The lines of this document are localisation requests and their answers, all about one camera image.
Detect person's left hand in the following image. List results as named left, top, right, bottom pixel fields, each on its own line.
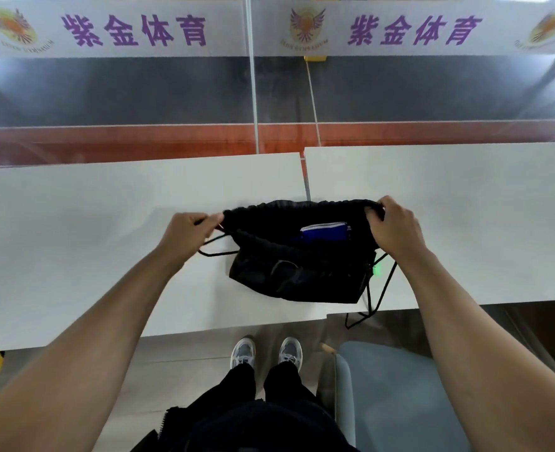
left=157, top=212, right=225, bottom=272

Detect person's right hand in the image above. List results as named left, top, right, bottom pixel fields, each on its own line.
left=364, top=196, right=430, bottom=265

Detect black drawstring bag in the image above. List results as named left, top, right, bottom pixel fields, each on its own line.
left=197, top=199, right=398, bottom=330

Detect person's right forearm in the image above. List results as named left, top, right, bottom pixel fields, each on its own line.
left=396, top=251, right=555, bottom=452

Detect person's left forearm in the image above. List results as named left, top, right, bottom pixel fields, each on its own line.
left=0, top=249, right=187, bottom=452

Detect blue and white pouch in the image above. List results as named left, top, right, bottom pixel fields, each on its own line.
left=300, top=222, right=352, bottom=244

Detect grey left sneaker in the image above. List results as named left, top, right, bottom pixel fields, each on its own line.
left=230, top=337, right=256, bottom=371

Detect grey sneaker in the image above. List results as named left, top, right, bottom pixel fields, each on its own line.
left=230, top=337, right=256, bottom=371
left=278, top=337, right=303, bottom=371

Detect grey right sneaker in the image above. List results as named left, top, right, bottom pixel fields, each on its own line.
left=278, top=337, right=303, bottom=371

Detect grey-blue chair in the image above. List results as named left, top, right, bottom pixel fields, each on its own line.
left=320, top=341, right=472, bottom=452

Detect black trousers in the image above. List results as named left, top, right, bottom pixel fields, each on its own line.
left=212, top=361, right=326, bottom=412

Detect white banner with purple print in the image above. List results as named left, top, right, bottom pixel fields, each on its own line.
left=0, top=0, right=248, bottom=59
left=251, top=0, right=555, bottom=57

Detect black zip jacket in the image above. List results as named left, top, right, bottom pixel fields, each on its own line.
left=129, top=401, right=359, bottom=452

